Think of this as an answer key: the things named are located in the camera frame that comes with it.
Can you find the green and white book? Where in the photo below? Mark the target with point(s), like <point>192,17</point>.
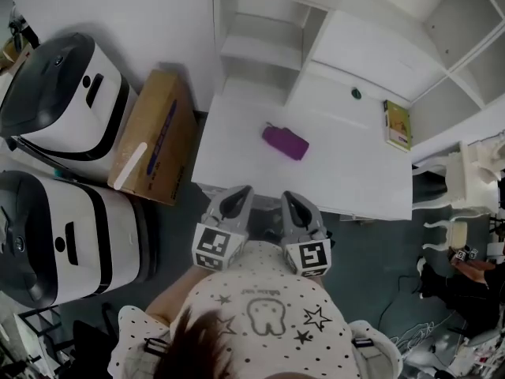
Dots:
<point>398,124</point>

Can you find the white flat stick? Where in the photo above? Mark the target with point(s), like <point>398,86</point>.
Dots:
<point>130,166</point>

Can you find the small dark round object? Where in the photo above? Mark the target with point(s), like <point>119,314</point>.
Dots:
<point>356,93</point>

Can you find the white ornate vanity table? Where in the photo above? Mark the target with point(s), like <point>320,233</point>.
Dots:
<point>469,180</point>

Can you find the white desk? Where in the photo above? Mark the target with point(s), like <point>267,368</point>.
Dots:
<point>335,164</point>

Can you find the purple fabric pouch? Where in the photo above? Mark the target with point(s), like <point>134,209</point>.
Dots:
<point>286,140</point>

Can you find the person's left forearm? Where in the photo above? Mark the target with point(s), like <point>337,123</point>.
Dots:
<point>173,294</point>

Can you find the brown cardboard box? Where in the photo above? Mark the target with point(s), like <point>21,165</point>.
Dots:
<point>158,132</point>

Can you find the white ornate stool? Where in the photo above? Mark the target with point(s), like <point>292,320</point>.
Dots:
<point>453,233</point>

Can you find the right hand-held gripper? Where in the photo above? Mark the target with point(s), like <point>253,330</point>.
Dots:
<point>313,255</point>

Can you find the white polka-dot shirt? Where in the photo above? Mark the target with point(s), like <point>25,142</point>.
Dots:
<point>268,290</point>

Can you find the white and black delivery robot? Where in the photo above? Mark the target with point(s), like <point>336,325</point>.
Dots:
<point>59,105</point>
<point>79,235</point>

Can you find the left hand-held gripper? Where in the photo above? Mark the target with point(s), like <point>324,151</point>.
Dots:
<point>213,243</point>

